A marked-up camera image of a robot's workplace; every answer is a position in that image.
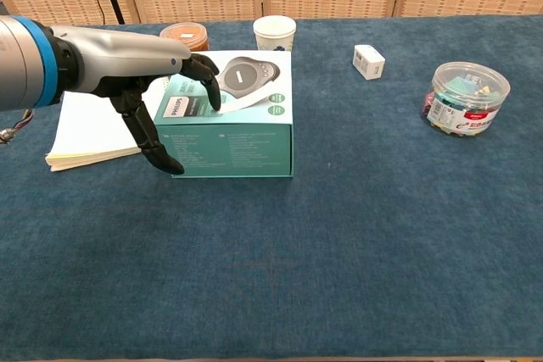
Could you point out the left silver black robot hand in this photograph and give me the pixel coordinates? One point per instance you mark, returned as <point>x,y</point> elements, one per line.
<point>119,57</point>

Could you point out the pink paper strip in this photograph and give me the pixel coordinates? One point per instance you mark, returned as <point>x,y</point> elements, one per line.
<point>244,102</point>

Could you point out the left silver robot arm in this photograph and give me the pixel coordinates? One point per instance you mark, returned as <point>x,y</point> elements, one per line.
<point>21,61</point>

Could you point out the teal speaker product box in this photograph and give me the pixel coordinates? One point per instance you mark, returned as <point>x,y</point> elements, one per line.
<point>237,150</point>

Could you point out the small white box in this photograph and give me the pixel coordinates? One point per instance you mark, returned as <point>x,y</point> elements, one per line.
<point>368,63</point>

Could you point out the clear jar with brown contents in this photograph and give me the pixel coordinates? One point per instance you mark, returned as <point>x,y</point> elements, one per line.
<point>186,33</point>

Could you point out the white spiral notebook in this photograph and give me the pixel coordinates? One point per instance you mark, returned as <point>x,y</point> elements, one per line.
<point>85,137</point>

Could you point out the white paper cup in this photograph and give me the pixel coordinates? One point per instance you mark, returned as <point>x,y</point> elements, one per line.
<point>273,35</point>

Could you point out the blue tablecloth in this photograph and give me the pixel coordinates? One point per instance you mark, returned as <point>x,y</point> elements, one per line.
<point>271,252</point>

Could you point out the clear tub of binder clips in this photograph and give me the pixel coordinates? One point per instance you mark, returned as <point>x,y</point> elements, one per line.
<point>462,103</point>

